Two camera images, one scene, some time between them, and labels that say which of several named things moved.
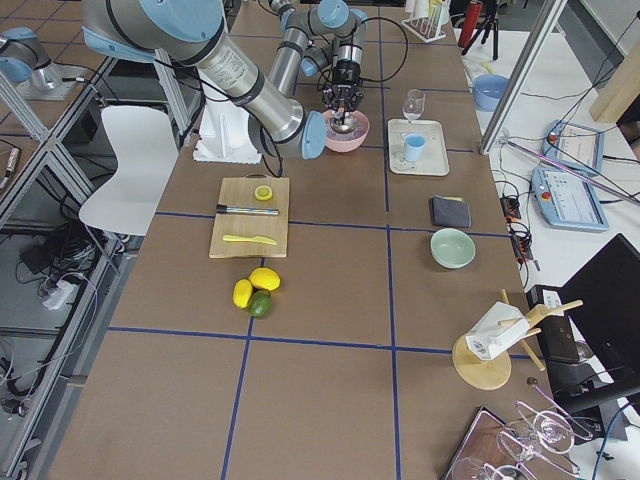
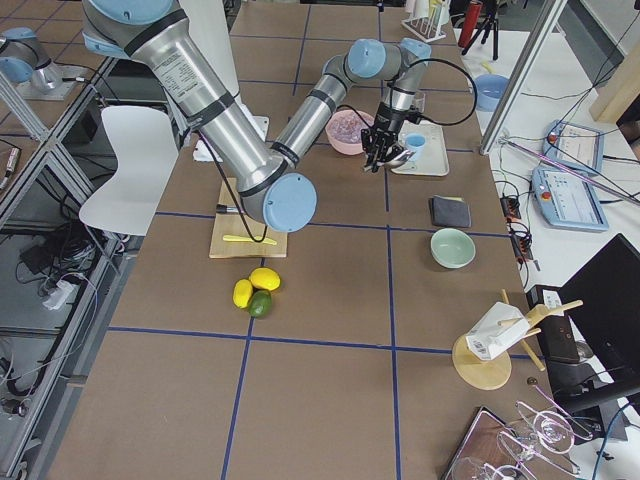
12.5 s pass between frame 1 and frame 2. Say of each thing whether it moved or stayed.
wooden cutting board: stayed
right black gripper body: moved
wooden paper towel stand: stayed
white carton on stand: stayed
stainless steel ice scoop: moved
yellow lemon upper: stayed
